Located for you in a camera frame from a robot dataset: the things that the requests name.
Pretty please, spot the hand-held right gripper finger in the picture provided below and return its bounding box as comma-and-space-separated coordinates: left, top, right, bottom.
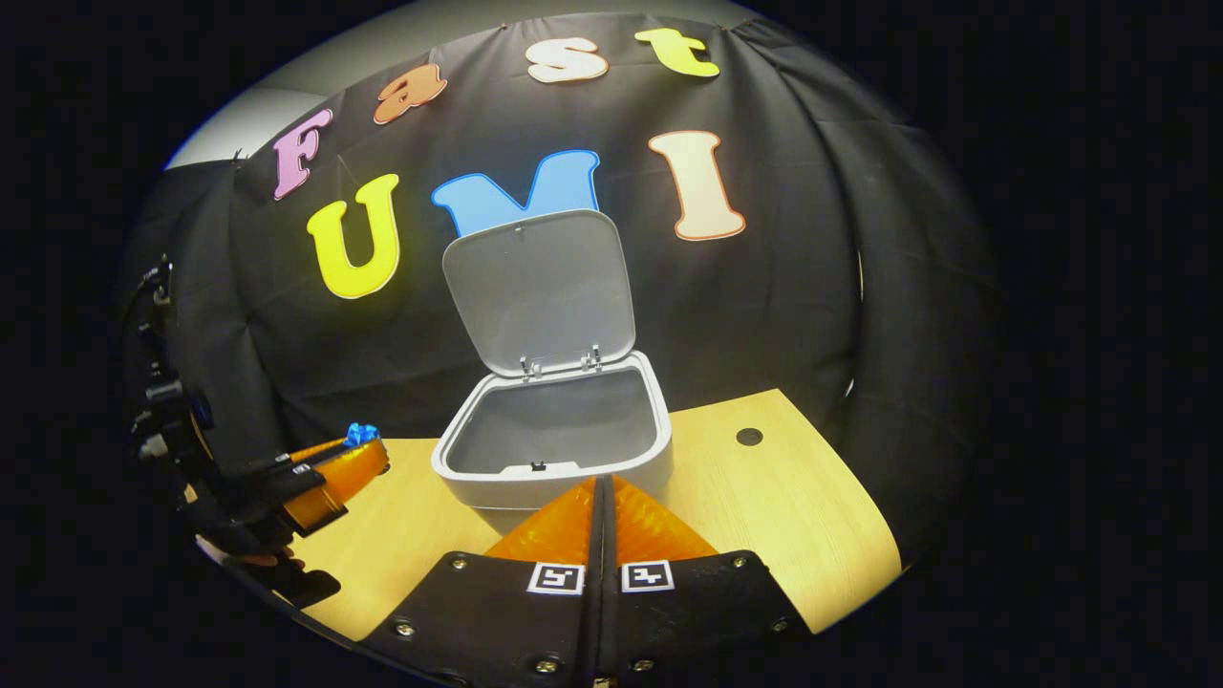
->
368, 475, 605, 688
600, 475, 813, 685

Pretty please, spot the white desktop garbage bin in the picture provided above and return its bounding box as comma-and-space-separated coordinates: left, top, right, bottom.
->
432, 208, 673, 532

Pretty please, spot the black backdrop cloth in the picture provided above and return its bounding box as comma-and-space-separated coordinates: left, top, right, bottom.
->
119, 11, 1004, 565

